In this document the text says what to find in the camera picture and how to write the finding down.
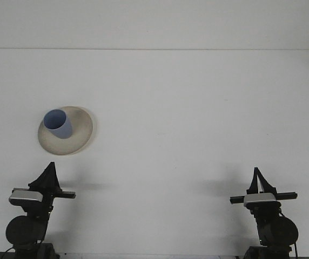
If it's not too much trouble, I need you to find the pale blue cup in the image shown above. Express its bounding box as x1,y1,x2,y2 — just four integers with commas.
43,108,73,140

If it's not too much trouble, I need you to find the pale round plate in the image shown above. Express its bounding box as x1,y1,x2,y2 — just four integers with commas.
37,105,94,156

